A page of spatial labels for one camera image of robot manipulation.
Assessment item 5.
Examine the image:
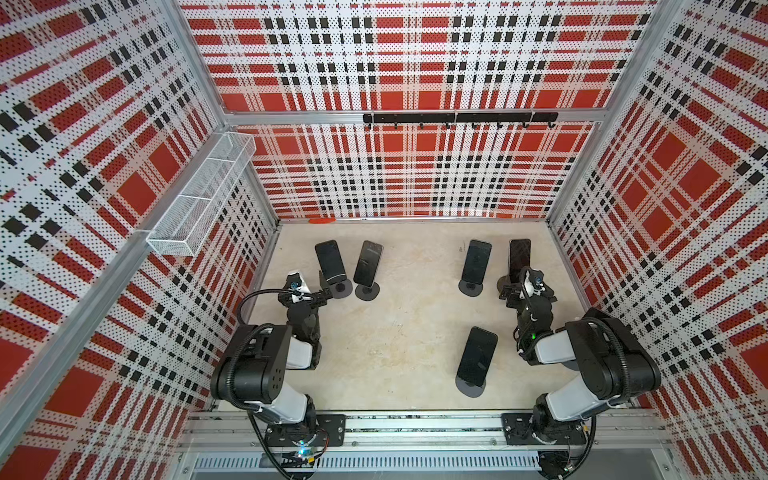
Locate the black phone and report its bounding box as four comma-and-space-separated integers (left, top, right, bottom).
353, 240, 383, 287
461, 239, 492, 285
314, 240, 347, 284
457, 326, 498, 387
508, 239, 531, 283

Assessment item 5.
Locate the grey phone stand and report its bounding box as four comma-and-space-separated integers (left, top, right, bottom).
458, 280, 483, 298
455, 376, 486, 398

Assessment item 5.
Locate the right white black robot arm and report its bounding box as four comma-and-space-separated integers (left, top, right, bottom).
497, 267, 662, 445

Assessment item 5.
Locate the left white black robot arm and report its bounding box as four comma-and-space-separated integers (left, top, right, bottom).
210, 272, 332, 447

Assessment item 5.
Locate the far right grey stand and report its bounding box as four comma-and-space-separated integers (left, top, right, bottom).
496, 275, 512, 298

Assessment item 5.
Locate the far left grey stand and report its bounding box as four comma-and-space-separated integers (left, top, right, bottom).
328, 278, 354, 299

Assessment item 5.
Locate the red marker pen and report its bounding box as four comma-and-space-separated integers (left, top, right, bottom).
308, 217, 336, 224

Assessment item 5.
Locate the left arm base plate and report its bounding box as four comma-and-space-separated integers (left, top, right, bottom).
265, 414, 347, 448

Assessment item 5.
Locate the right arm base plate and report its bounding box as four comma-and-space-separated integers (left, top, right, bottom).
501, 411, 587, 447

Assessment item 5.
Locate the white wire mesh basket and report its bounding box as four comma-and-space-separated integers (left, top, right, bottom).
147, 132, 255, 257

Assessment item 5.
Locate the black hook rail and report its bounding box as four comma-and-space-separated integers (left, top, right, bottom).
362, 111, 559, 126

